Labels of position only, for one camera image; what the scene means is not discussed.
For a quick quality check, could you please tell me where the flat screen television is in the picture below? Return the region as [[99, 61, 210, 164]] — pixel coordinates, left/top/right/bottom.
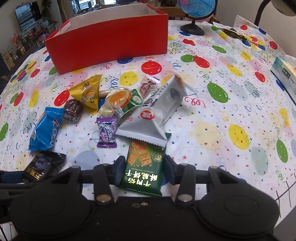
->
[[15, 1, 42, 32]]

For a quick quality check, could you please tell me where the red cardboard box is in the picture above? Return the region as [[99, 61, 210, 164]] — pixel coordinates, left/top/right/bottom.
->
[[44, 3, 168, 76]]

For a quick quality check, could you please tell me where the brown wrapped candy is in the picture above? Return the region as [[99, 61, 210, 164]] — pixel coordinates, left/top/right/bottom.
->
[[63, 99, 84, 125]]

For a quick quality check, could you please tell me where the balloon printed tablecloth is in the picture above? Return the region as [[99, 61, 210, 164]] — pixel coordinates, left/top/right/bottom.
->
[[0, 19, 296, 232]]

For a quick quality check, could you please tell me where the wooden chair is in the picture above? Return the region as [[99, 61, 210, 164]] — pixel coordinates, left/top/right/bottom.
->
[[159, 6, 188, 21]]

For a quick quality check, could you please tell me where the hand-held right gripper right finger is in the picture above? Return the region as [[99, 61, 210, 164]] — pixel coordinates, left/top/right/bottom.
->
[[164, 155, 230, 206]]

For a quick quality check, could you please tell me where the blue snack packet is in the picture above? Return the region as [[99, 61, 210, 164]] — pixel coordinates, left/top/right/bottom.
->
[[28, 107, 65, 152]]

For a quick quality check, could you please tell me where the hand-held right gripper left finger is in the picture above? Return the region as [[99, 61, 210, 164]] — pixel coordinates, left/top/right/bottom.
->
[[61, 156, 127, 206]]

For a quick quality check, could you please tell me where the green cracker packet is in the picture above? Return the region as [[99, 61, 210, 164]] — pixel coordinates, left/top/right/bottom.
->
[[119, 138, 167, 197]]

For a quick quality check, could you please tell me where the tissue box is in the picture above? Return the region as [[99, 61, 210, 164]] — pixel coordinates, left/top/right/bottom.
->
[[270, 55, 296, 105]]

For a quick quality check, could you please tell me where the purple wrapped candy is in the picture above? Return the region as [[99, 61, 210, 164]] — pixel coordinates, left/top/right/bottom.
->
[[96, 117, 118, 148]]

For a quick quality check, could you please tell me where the clear brown pastry packet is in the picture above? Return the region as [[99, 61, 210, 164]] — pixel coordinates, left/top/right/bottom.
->
[[138, 75, 161, 98]]

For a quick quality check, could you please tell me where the blue globe on black stand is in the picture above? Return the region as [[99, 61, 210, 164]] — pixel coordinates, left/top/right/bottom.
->
[[178, 0, 218, 36]]

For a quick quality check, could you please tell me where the gold dark crumpled wrapper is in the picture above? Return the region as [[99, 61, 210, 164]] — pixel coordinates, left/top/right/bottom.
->
[[211, 25, 251, 41]]

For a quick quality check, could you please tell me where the black snack packet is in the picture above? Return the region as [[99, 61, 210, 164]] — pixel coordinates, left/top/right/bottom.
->
[[23, 151, 66, 184]]

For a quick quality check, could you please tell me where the silver chips packet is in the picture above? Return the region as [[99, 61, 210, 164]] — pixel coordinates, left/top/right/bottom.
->
[[115, 75, 197, 147]]

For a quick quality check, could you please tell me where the yellow triangular snack packet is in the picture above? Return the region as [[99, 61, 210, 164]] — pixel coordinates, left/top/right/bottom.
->
[[70, 74, 103, 115]]

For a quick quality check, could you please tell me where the black desk lamp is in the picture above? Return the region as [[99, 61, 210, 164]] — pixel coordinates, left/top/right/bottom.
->
[[254, 0, 296, 26]]

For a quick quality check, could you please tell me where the green orange egg snack packet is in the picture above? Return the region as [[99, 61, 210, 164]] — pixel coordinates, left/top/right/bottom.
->
[[97, 87, 145, 124]]

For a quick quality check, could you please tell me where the beige sausage stick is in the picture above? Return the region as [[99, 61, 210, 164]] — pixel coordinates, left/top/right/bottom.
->
[[98, 89, 116, 99]]

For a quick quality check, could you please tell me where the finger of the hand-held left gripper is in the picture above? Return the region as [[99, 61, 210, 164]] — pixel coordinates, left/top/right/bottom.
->
[[0, 170, 26, 186]]

